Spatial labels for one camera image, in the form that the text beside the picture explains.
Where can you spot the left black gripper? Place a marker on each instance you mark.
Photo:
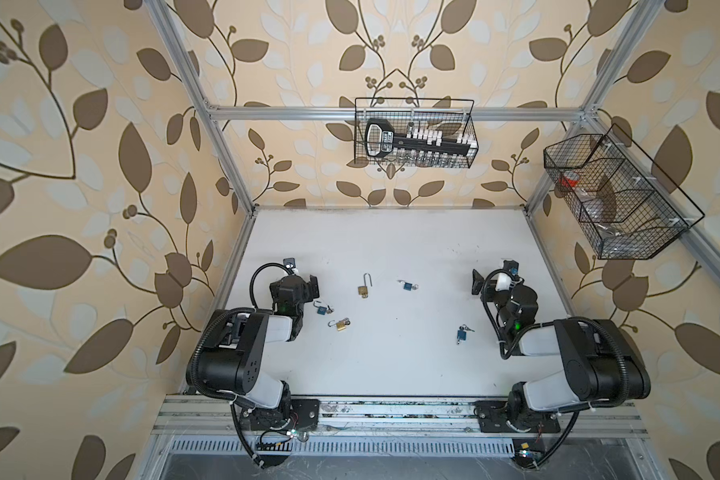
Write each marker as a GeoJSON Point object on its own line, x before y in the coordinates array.
{"type": "Point", "coordinates": [311, 288]}

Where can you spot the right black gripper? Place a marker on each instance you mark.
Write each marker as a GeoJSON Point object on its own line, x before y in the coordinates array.
{"type": "Point", "coordinates": [480, 283]}

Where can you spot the blue padlock with key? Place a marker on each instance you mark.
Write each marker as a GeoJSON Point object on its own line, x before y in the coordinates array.
{"type": "Point", "coordinates": [462, 334]}
{"type": "Point", "coordinates": [322, 308]}

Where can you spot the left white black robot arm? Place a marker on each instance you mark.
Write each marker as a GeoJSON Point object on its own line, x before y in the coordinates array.
{"type": "Point", "coordinates": [227, 364]}

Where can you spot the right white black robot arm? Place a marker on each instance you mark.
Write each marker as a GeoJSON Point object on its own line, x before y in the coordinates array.
{"type": "Point", "coordinates": [600, 369]}

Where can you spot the small brass padlock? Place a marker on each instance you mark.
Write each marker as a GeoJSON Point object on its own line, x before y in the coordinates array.
{"type": "Point", "coordinates": [340, 325]}

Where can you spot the open brass padlock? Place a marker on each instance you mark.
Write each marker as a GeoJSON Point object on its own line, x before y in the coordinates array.
{"type": "Point", "coordinates": [363, 290]}

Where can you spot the blue padlock top centre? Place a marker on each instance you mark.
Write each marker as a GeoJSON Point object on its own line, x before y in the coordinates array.
{"type": "Point", "coordinates": [408, 286]}

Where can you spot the black socket tool set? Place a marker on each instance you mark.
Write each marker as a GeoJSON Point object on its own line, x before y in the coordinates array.
{"type": "Point", "coordinates": [380, 140]}

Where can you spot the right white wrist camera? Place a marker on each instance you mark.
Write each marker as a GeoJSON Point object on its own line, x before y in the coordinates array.
{"type": "Point", "coordinates": [508, 276]}

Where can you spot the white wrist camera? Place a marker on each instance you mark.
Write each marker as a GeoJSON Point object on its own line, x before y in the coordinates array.
{"type": "Point", "coordinates": [508, 276]}
{"type": "Point", "coordinates": [290, 266]}

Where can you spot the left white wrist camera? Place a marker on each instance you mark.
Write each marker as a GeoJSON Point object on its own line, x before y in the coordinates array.
{"type": "Point", "coordinates": [290, 266]}

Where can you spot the right black wire basket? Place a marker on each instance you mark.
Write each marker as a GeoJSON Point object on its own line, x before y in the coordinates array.
{"type": "Point", "coordinates": [627, 204]}

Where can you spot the black wire basket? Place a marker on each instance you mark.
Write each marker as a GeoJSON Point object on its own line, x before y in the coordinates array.
{"type": "Point", "coordinates": [627, 204]}
{"type": "Point", "coordinates": [448, 115]}

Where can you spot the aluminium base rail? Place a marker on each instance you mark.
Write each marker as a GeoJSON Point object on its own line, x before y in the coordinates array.
{"type": "Point", "coordinates": [419, 427]}

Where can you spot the back black wire basket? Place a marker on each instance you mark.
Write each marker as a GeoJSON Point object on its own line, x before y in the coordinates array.
{"type": "Point", "coordinates": [448, 115]}

